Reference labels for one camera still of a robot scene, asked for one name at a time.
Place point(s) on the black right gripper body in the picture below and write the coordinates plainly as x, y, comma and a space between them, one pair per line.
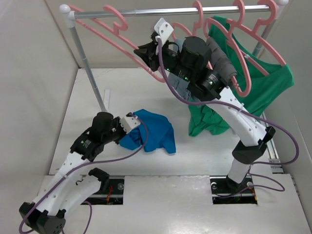
173, 65

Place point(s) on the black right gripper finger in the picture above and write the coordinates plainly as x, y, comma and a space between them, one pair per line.
152, 63
147, 52

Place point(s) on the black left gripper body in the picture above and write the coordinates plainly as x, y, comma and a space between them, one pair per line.
116, 133

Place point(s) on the blue t shirt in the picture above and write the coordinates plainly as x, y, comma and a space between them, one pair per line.
156, 132

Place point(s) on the pink plastic hanger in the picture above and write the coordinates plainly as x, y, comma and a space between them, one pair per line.
115, 30

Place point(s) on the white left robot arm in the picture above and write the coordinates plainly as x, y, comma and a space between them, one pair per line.
47, 213

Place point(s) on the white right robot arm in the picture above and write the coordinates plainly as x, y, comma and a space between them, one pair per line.
216, 93

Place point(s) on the pink hanger holding jeans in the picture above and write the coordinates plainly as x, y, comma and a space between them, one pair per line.
196, 25

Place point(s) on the green t shirt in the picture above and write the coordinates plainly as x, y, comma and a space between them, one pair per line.
265, 89

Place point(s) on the pink hanger holding green shirt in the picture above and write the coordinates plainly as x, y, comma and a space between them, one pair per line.
274, 11

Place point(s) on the light blue denim jeans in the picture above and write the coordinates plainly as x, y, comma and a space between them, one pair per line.
179, 84

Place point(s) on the grey folded trousers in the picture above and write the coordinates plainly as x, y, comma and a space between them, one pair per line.
220, 62

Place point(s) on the white metal clothes rack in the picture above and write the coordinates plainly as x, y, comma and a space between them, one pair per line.
71, 13

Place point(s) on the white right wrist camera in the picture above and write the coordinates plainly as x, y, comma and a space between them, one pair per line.
163, 29

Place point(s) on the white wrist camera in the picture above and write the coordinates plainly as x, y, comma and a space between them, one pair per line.
163, 29
129, 122

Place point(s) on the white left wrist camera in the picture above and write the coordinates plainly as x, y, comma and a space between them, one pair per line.
129, 122

